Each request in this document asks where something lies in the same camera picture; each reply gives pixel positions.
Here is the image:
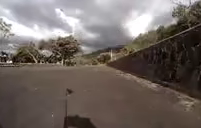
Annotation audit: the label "broad leafy tree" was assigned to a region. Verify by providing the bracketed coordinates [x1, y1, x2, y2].
[49, 34, 83, 66]

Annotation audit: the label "pale pole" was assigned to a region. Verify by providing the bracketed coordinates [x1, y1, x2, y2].
[109, 49, 114, 62]

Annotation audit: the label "row of green trees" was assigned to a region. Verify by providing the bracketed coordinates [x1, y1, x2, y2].
[125, 0, 201, 54]

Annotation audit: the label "distant hill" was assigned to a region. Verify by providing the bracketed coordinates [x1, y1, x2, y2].
[82, 44, 126, 60]

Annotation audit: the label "low leafy tree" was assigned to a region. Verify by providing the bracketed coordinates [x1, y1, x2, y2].
[12, 44, 44, 65]

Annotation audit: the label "grey asphalt road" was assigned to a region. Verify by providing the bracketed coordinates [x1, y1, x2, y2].
[0, 63, 201, 128]

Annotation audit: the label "building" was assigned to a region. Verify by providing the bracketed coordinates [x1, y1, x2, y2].
[37, 49, 55, 63]

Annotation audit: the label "dark stone wall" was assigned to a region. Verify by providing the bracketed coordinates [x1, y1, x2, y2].
[106, 19, 201, 104]

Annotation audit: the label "low grey wall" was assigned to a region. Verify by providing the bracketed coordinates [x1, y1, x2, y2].
[0, 60, 23, 68]

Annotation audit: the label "green bushes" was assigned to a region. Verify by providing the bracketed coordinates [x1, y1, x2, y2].
[90, 53, 112, 66]

